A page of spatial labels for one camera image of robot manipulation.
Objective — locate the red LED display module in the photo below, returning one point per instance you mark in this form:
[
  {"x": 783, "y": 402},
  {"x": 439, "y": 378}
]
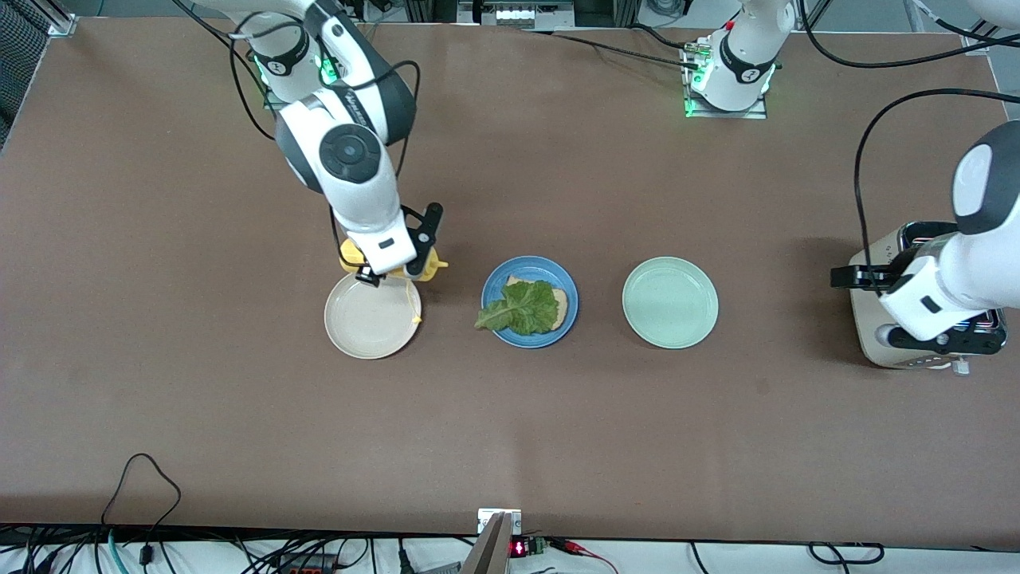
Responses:
[{"x": 519, "y": 548}]

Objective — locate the blue round plate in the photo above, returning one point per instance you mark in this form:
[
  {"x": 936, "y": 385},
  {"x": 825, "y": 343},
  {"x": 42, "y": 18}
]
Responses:
[{"x": 498, "y": 279}]

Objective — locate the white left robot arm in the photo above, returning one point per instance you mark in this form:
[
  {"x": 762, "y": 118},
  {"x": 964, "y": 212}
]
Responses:
[{"x": 988, "y": 255}]

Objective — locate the small white edge bracket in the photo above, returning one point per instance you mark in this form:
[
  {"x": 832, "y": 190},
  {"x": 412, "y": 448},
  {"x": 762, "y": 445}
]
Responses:
[{"x": 486, "y": 518}]

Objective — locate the yellow squeeze sauce bottle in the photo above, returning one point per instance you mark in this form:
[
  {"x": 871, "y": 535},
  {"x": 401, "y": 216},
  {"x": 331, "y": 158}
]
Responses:
[{"x": 422, "y": 271}]

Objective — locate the green lettuce leaf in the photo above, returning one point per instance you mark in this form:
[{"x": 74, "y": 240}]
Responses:
[{"x": 526, "y": 307}]

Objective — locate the pale green round plate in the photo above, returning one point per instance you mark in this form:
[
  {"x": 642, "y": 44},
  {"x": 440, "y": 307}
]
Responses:
[{"x": 669, "y": 303}]

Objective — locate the checked black white fabric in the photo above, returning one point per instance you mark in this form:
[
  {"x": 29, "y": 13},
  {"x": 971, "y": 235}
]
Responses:
[{"x": 20, "y": 56}]

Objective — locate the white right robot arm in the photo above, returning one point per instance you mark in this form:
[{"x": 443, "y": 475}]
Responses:
[{"x": 358, "y": 183}]

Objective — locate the toasted white bread slice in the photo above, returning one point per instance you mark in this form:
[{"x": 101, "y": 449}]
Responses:
[{"x": 561, "y": 307}]

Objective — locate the white equipment box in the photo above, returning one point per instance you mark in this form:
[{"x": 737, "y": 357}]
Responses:
[{"x": 514, "y": 14}]

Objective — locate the beige round plate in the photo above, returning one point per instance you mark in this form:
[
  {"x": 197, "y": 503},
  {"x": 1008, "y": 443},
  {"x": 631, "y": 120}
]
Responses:
[{"x": 366, "y": 327}]

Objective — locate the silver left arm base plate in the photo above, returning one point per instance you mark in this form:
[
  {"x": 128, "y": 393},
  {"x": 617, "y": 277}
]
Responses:
[{"x": 717, "y": 114}]

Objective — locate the grey wedge-shaped stand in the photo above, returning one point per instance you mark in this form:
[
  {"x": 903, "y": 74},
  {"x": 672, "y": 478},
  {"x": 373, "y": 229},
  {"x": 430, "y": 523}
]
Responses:
[{"x": 490, "y": 554}]

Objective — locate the beige chrome two-slot toaster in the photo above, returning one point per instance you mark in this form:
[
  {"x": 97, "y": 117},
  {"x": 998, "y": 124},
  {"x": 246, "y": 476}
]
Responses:
[{"x": 865, "y": 319}]

